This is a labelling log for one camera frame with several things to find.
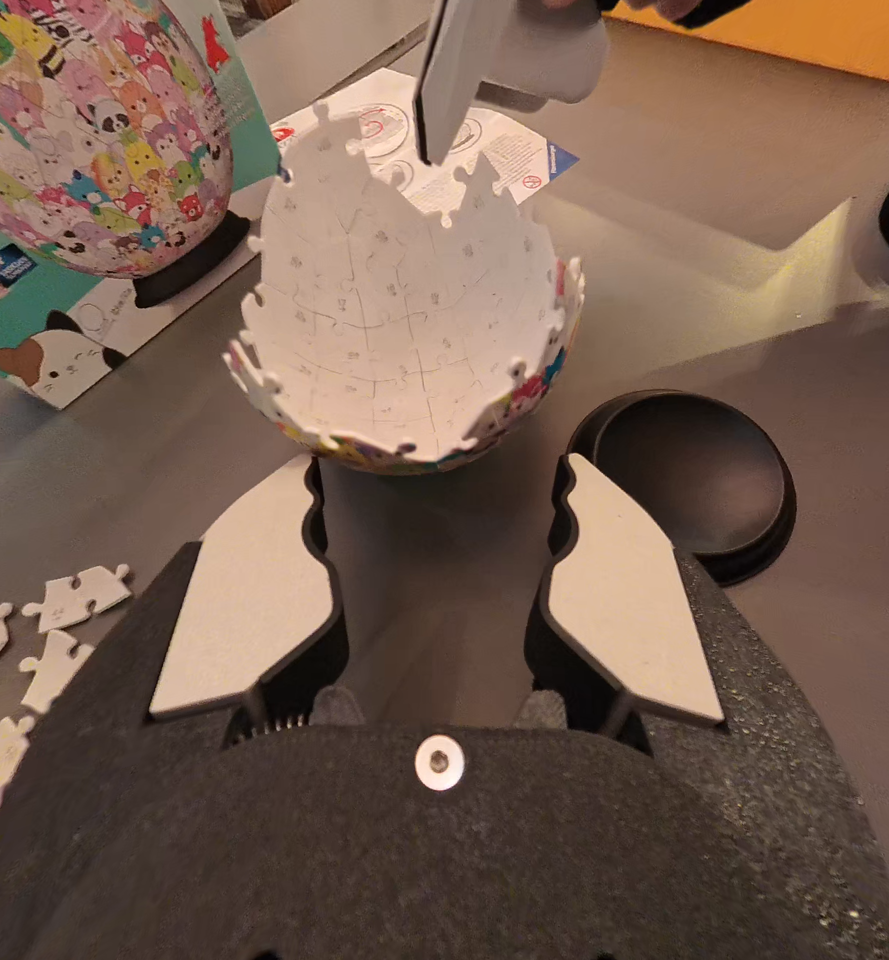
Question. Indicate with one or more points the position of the pile of white puzzle pieces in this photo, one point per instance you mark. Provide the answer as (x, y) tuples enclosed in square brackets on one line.
[(77, 596)]

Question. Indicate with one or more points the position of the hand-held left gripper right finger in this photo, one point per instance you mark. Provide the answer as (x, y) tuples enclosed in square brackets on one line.
[(624, 600)]

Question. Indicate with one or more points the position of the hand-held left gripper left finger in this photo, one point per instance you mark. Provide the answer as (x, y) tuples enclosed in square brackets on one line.
[(257, 600)]

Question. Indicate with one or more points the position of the yellow plastic bin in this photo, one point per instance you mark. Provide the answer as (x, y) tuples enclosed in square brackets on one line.
[(789, 37)]

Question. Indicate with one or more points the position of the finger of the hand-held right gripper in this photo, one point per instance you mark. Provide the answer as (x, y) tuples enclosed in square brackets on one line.
[(463, 67)]

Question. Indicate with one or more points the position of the white instruction leaflet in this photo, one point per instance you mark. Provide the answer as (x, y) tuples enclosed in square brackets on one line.
[(512, 157)]

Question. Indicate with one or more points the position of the colourful puzzle box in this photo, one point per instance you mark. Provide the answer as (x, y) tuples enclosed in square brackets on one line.
[(77, 112)]

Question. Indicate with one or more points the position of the black round ball stand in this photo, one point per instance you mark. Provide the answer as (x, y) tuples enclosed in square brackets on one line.
[(684, 480)]

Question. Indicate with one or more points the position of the partly built puzzle ball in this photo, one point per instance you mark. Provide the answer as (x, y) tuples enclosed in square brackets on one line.
[(384, 315)]

